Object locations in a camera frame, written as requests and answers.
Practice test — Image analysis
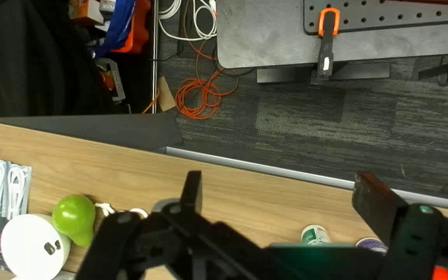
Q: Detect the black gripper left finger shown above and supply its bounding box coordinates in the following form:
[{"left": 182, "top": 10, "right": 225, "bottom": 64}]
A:
[{"left": 179, "top": 170, "right": 205, "bottom": 217}]

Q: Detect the white cord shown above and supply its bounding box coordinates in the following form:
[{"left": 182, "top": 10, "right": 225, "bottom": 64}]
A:
[{"left": 157, "top": 0, "right": 219, "bottom": 44}]

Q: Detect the grey pegboard plate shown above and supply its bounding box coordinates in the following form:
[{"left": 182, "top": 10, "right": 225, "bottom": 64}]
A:
[{"left": 302, "top": 0, "right": 448, "bottom": 36}]

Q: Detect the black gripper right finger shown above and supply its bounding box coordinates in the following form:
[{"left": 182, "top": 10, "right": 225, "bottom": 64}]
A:
[{"left": 351, "top": 172, "right": 411, "bottom": 253}]

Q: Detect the black cloth cover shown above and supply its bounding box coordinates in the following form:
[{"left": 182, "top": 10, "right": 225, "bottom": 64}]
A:
[{"left": 0, "top": 0, "right": 103, "bottom": 119}]

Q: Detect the white bowl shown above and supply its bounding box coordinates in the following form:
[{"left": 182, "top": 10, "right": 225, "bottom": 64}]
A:
[{"left": 0, "top": 214, "right": 73, "bottom": 280}]

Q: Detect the orange cable coil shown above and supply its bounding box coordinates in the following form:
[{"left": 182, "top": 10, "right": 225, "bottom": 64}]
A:
[{"left": 174, "top": 38, "right": 243, "bottom": 125}]

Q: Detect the orange black clamp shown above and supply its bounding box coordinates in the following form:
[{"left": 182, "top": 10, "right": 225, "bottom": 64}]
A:
[{"left": 316, "top": 7, "right": 344, "bottom": 81}]

